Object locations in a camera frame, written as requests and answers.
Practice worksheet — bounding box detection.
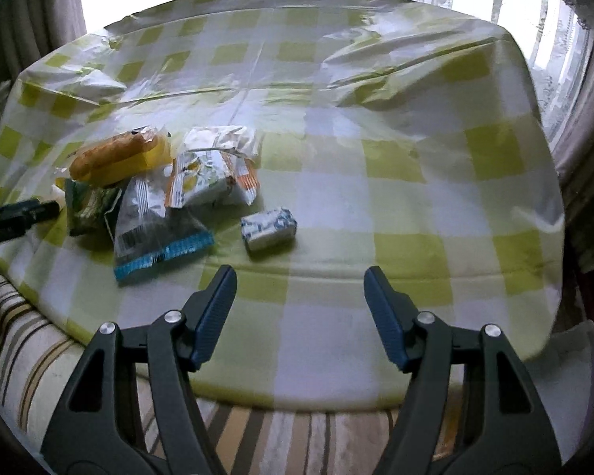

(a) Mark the small white blue packet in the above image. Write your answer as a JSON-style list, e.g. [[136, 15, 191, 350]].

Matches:
[[240, 205, 299, 251]]

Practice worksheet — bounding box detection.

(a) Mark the white lace curtain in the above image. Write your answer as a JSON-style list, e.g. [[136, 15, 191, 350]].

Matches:
[[381, 0, 594, 139]]

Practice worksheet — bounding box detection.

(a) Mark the dark green snack packet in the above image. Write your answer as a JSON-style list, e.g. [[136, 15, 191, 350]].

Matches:
[[63, 178, 124, 237]]

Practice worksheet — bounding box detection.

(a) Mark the yellow cake packet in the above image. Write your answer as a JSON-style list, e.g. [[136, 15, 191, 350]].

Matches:
[[68, 127, 175, 190]]

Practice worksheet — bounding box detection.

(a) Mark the white orange-edged snack packet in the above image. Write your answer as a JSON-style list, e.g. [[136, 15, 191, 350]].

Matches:
[[164, 125, 264, 209]]

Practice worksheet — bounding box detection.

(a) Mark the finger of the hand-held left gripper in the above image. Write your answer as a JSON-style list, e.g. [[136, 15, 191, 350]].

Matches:
[[0, 198, 61, 248]]

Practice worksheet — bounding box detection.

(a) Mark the clear blue-edged snack packet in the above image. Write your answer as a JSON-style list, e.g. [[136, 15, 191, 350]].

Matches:
[[113, 175, 217, 284]]

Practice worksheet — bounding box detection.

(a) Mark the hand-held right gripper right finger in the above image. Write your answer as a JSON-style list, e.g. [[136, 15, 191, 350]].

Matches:
[[364, 264, 562, 475]]

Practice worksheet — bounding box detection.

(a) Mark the beige side curtain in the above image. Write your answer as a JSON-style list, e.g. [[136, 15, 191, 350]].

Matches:
[[549, 10, 594, 258]]

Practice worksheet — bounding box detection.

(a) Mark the plain grey curtain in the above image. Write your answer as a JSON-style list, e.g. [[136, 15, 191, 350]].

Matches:
[[10, 0, 90, 55]]

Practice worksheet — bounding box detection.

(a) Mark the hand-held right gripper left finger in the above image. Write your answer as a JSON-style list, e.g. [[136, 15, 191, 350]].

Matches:
[[40, 264, 238, 475]]

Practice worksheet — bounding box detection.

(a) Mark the green checked tablecloth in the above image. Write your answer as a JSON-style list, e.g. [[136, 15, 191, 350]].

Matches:
[[0, 0, 567, 411]]

